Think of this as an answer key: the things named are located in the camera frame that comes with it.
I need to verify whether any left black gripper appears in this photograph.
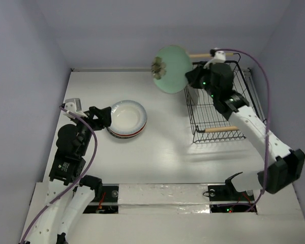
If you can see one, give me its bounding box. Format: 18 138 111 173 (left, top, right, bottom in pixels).
72 105 111 155

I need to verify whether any blue floral plate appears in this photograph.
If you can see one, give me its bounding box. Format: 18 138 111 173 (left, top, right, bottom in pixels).
107 130 142 139

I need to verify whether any red and teal plate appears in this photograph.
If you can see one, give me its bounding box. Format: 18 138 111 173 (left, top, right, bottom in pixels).
107 123 146 136

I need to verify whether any white bowl plate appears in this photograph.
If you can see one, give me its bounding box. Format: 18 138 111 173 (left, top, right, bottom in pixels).
109 100 147 133

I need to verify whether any light green plate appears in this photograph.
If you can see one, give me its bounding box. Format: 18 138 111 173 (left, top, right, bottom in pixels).
150 45 193 94

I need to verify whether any black wire dish rack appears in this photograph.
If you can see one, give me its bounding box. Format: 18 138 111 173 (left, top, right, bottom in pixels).
184 53 266 143

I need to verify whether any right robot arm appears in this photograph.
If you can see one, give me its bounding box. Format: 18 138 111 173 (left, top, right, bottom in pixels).
185 63 305 199

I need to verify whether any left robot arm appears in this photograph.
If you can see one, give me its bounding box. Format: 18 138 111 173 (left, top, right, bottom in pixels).
20 103 111 243

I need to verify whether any grey stone plate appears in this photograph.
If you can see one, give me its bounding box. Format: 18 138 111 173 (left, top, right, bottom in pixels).
187 86 199 106

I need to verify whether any silver tape strip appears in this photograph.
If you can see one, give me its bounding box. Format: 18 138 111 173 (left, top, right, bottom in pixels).
117 184 210 215

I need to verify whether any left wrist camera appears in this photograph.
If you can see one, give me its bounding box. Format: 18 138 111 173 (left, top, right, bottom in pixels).
59 98 88 119

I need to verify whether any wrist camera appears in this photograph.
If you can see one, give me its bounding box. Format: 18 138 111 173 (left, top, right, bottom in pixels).
59 98 88 119
203 48 226 69

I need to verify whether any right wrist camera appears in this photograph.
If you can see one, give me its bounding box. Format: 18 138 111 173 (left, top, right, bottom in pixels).
203 48 226 69

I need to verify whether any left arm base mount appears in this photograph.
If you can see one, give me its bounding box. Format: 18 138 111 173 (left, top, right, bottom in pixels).
79 175 119 214

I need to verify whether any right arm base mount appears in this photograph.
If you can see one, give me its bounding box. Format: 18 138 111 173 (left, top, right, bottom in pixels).
202 172 257 214

